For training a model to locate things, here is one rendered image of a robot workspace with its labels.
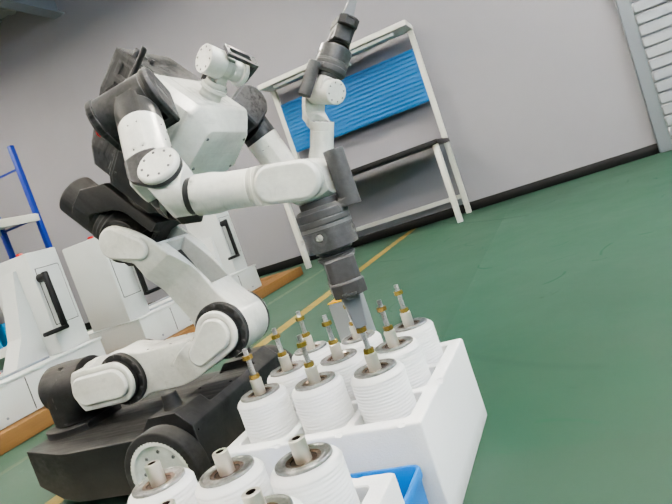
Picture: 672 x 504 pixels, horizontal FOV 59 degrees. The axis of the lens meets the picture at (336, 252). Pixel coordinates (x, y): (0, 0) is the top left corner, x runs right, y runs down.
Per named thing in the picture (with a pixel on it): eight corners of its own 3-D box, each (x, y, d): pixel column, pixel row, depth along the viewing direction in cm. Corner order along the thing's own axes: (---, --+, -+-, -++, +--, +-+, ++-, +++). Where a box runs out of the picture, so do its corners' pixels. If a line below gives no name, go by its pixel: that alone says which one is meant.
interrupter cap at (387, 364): (372, 381, 97) (371, 377, 96) (346, 379, 103) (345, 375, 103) (406, 362, 101) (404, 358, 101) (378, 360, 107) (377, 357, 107)
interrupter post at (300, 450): (292, 468, 74) (283, 444, 74) (300, 458, 76) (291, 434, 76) (309, 466, 73) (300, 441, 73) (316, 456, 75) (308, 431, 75)
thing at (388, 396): (407, 487, 97) (371, 383, 95) (371, 475, 105) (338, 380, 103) (447, 457, 102) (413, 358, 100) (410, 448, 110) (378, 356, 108)
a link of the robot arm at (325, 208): (294, 236, 96) (270, 169, 96) (312, 228, 107) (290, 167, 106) (359, 214, 93) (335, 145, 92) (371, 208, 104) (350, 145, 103)
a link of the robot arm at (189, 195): (238, 187, 96) (132, 203, 101) (262, 222, 104) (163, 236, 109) (246, 137, 101) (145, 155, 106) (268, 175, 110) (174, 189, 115)
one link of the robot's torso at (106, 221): (86, 245, 154) (103, 207, 150) (121, 236, 166) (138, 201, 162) (124, 275, 151) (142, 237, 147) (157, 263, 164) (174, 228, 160)
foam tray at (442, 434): (252, 545, 109) (218, 455, 108) (330, 440, 145) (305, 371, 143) (456, 527, 94) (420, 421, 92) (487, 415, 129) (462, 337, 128)
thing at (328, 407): (336, 496, 102) (301, 397, 100) (315, 480, 110) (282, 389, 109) (383, 469, 105) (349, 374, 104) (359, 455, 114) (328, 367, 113)
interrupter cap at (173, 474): (121, 503, 82) (119, 498, 82) (156, 473, 89) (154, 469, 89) (164, 497, 79) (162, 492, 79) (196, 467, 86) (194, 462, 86)
